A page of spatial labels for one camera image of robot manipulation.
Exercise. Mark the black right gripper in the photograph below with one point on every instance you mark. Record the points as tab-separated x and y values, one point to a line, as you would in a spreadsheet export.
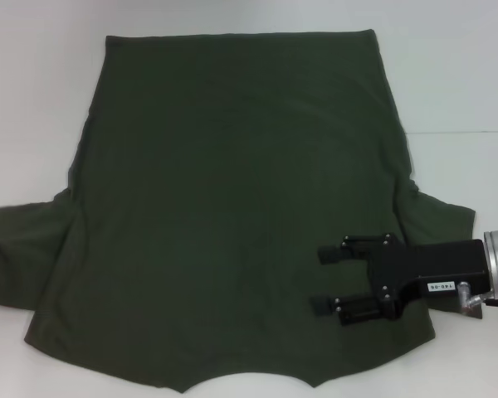
431	261

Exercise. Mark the dark green shirt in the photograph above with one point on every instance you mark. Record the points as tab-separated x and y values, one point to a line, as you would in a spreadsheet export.
232	166

